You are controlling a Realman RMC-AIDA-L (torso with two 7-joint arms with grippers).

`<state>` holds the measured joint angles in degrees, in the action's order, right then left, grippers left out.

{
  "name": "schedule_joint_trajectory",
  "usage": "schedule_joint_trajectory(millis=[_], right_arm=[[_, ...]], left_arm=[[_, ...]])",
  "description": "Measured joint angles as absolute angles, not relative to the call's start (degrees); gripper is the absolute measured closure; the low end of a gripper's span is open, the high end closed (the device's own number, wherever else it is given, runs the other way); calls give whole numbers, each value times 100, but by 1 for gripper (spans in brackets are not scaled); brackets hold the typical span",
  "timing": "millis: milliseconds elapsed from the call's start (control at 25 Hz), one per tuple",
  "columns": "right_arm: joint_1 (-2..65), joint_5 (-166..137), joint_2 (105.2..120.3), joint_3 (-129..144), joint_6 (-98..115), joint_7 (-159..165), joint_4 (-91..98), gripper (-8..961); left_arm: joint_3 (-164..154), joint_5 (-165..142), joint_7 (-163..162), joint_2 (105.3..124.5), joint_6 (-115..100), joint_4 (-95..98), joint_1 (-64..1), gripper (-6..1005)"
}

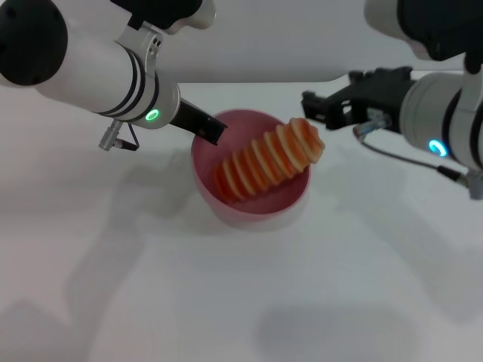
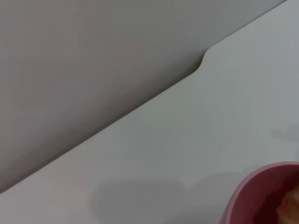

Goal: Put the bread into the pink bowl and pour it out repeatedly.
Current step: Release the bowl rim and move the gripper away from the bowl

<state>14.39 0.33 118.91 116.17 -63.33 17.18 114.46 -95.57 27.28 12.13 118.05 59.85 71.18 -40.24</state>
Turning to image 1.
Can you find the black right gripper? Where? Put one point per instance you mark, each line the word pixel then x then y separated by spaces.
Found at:
pixel 377 100

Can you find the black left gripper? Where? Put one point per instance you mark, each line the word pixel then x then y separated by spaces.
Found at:
pixel 186 115

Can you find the orange striped bread loaf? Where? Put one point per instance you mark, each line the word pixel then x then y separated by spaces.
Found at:
pixel 264 162

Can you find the pink plastic bowl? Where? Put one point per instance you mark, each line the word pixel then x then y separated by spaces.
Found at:
pixel 260 211

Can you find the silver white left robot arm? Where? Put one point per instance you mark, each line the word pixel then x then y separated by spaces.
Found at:
pixel 83 64

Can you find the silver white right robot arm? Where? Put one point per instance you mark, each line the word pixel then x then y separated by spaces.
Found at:
pixel 445 117

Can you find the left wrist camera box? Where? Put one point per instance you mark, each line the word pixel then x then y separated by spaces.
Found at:
pixel 170 13

